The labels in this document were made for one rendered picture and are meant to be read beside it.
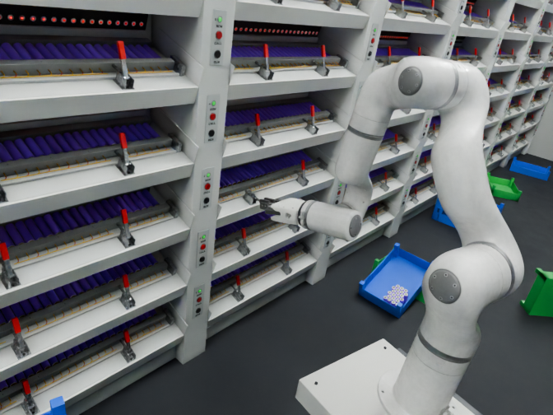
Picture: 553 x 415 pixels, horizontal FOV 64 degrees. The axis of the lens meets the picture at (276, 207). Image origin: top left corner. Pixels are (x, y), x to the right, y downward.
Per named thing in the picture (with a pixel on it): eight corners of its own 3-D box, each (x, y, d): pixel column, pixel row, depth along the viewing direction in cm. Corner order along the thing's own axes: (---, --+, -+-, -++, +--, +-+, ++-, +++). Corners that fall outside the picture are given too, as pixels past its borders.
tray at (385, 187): (400, 191, 231) (414, 170, 223) (334, 222, 188) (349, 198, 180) (371, 167, 239) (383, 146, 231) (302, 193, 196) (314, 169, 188)
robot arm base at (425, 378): (471, 414, 103) (504, 356, 96) (429, 454, 91) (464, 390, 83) (406, 361, 115) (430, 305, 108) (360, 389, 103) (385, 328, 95)
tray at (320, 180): (330, 186, 173) (341, 167, 167) (212, 230, 130) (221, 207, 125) (295, 156, 181) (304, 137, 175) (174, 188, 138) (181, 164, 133)
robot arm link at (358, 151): (374, 119, 118) (339, 215, 132) (341, 123, 106) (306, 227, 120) (403, 132, 113) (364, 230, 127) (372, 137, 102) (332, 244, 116)
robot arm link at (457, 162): (442, 308, 90) (482, 291, 99) (500, 311, 80) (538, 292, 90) (400, 70, 92) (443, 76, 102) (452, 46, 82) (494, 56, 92)
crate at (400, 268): (399, 319, 181) (401, 307, 176) (358, 294, 192) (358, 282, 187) (434, 274, 196) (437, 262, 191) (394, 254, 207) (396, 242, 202)
